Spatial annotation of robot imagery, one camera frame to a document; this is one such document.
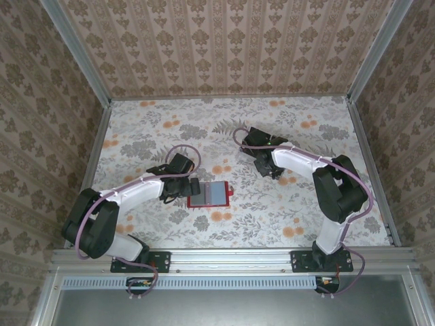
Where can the red leather card holder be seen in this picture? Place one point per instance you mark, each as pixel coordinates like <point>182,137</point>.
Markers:
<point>214,195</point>

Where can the grey metal panel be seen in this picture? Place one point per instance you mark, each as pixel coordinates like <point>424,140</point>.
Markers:
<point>238,309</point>

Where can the aluminium frame post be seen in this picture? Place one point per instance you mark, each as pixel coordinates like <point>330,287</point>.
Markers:
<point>81,57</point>
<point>378,51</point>

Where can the black electronics connector box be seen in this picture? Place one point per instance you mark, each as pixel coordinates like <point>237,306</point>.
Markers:
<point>139,283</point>
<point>328,283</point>

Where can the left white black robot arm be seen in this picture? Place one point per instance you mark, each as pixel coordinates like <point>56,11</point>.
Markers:
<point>136,193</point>

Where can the aluminium side rail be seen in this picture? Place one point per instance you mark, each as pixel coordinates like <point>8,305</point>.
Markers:
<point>365,153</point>
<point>91,169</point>

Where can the aluminium wall rail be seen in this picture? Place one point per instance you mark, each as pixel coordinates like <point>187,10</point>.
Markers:
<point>231,96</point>

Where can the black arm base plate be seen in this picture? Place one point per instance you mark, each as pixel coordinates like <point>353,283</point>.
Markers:
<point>300,263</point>
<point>163,263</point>

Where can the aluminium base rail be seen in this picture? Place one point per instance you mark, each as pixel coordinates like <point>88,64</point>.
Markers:
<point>231,261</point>

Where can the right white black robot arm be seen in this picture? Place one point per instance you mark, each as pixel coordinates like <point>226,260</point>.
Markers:
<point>295,159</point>

